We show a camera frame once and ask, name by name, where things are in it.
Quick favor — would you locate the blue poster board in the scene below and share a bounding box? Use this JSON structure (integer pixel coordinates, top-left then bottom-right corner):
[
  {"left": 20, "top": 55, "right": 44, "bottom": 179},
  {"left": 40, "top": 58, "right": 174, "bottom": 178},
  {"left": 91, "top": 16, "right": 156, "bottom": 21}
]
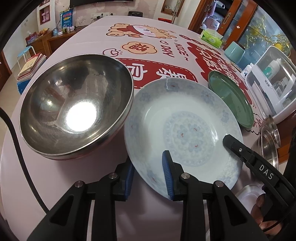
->
[{"left": 60, "top": 9, "right": 73, "bottom": 29}]

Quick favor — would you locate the green tissue box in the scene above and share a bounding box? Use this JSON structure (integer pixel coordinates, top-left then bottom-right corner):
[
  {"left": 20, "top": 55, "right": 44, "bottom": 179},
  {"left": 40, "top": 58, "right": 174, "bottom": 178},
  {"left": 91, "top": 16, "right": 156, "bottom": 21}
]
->
[{"left": 201, "top": 29, "right": 223, "bottom": 48}]

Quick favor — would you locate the small steel bowl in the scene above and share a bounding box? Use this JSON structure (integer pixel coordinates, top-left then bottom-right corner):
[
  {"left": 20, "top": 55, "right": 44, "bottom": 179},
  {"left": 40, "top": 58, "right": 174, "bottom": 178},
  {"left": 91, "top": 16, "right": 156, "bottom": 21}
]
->
[{"left": 260, "top": 115, "right": 281, "bottom": 149}]

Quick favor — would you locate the teal cup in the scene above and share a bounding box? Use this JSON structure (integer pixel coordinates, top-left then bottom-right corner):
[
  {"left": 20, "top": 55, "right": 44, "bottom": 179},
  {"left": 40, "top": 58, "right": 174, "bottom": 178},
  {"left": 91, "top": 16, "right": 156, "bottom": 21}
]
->
[{"left": 224, "top": 41, "right": 245, "bottom": 64}]

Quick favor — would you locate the blue stool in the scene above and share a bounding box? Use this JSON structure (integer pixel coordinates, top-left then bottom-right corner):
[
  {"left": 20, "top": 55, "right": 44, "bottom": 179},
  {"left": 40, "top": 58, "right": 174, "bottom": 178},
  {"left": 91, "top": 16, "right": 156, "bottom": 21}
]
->
[{"left": 17, "top": 45, "right": 36, "bottom": 68}]

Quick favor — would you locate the pink steel bowl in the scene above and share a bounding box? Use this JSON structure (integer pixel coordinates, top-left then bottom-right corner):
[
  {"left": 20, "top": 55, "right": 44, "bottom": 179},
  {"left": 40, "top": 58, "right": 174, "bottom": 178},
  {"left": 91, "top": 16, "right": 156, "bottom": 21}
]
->
[{"left": 20, "top": 54, "right": 134, "bottom": 160}]

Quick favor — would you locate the black cable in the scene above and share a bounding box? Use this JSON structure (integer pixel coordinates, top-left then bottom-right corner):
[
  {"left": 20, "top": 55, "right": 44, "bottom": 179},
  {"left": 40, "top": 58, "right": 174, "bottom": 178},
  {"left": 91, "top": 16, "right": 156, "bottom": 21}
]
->
[{"left": 0, "top": 107, "right": 50, "bottom": 215}]

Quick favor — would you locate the blue patterned porcelain plate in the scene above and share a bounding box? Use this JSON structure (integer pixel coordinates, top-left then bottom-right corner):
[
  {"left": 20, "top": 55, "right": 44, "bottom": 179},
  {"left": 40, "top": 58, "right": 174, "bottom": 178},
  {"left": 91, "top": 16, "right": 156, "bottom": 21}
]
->
[{"left": 124, "top": 78, "right": 242, "bottom": 198}]

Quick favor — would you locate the wooden tv cabinet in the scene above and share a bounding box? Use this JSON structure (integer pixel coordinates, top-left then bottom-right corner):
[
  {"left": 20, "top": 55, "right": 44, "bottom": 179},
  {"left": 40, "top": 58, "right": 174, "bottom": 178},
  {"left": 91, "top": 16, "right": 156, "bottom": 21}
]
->
[{"left": 28, "top": 26, "right": 85, "bottom": 57}]

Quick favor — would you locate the right hand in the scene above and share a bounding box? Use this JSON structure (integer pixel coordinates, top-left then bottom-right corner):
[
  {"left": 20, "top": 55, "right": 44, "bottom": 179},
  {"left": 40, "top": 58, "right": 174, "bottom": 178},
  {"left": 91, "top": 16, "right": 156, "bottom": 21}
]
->
[{"left": 250, "top": 193, "right": 282, "bottom": 233}]

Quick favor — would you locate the green plate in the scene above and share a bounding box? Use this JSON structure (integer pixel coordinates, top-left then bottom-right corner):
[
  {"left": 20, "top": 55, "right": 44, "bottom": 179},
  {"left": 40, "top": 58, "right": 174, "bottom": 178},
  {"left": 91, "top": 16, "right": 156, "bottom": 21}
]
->
[{"left": 208, "top": 71, "right": 254, "bottom": 129}]

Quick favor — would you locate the stack of books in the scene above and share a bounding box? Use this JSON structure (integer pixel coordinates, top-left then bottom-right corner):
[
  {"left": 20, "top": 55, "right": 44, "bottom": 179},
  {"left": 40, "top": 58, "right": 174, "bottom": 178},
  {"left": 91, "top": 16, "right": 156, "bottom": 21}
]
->
[{"left": 17, "top": 53, "right": 47, "bottom": 81}]

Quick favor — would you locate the white foam plate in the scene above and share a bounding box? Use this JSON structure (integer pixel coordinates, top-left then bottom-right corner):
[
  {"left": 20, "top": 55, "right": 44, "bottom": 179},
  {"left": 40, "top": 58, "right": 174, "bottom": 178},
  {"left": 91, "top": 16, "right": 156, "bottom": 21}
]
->
[{"left": 235, "top": 183, "right": 264, "bottom": 213}]

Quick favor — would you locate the white sterilizer cabinet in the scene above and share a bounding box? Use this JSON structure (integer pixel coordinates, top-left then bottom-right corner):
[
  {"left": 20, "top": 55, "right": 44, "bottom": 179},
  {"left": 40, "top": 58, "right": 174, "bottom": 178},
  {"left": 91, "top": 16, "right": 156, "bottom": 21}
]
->
[{"left": 245, "top": 46, "right": 295, "bottom": 124}]

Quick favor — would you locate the large steel bowl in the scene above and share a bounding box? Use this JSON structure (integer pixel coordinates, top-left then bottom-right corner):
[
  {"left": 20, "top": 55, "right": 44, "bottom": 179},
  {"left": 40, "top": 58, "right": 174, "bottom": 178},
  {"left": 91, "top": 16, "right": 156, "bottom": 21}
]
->
[{"left": 258, "top": 128, "right": 279, "bottom": 170}]

